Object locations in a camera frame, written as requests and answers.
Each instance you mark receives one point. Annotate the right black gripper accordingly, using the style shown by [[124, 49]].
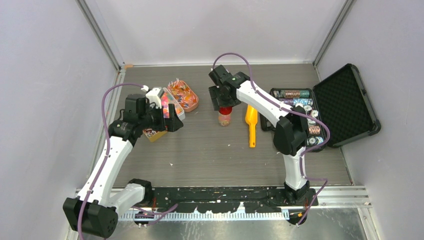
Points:
[[213, 91]]

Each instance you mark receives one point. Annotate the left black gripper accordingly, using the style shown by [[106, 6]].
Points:
[[173, 123]]

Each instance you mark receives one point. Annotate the red jar lid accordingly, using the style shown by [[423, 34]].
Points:
[[225, 110]]

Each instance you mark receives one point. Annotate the white tray of gummy candies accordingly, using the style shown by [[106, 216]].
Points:
[[166, 99]]

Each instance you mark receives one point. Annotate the clear plastic jar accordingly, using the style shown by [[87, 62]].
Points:
[[224, 119]]

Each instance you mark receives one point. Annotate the yellow plastic scoop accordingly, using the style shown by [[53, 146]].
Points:
[[251, 118]]

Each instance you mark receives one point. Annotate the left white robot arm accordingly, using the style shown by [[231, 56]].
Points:
[[94, 210]]

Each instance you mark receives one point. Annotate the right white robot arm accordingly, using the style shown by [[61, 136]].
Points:
[[290, 124]]

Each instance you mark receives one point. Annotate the yellow tray of wrapped candies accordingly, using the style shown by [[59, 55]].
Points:
[[153, 135]]

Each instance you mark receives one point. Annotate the pink tray of lollipops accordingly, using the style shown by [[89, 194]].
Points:
[[184, 95]]

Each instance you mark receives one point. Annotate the black poker chip case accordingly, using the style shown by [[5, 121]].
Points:
[[340, 109]]

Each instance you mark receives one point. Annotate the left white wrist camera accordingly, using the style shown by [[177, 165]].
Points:
[[154, 95]]

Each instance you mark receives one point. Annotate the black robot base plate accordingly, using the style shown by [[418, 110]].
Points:
[[219, 200]]

